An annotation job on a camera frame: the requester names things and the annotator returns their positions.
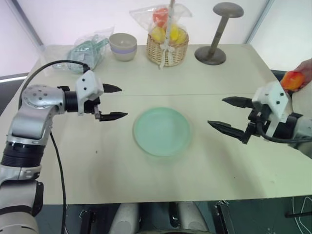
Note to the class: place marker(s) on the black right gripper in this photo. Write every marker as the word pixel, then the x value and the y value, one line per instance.
pixel 254 124

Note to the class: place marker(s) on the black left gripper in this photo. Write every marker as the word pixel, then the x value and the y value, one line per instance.
pixel 91 107

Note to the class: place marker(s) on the orange red peach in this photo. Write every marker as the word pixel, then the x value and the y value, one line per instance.
pixel 292 80

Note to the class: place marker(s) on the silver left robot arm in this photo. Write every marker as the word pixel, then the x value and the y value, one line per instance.
pixel 31 117

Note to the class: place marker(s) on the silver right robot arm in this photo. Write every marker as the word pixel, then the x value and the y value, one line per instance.
pixel 303 129

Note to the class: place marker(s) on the light green round plate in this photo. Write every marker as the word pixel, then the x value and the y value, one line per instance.
pixel 162 131

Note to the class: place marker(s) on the yellow fruit in bag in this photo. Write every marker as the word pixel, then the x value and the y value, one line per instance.
pixel 157 34
pixel 178 34

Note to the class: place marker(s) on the clear plastic fruit bag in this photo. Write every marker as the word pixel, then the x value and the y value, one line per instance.
pixel 143 17

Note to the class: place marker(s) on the orange pink fruit in bag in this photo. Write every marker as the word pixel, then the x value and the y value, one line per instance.
pixel 159 15

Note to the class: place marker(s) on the person's bare hand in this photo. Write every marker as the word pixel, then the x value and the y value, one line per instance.
pixel 307 73

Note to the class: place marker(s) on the beige bowl with lilac band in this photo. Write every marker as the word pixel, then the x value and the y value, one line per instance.
pixel 123 54

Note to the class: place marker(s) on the clear bag of green items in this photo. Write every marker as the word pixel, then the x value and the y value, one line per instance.
pixel 85 53

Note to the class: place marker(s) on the plain beige bowl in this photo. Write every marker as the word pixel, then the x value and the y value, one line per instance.
pixel 122 40

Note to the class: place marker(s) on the grey mushroom-shaped stand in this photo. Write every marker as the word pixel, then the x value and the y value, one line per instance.
pixel 210 55

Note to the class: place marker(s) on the woven wicker basket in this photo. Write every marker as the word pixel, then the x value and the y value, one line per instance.
pixel 158 52

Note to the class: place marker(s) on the white rounded robot leg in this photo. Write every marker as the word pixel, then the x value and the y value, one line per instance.
pixel 125 219
pixel 191 217

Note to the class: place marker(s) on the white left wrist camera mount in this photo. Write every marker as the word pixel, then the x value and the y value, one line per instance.
pixel 88 84

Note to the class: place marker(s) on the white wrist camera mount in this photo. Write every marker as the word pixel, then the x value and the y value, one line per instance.
pixel 88 84
pixel 274 97

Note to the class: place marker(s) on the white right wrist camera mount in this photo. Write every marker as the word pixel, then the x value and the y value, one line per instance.
pixel 274 97

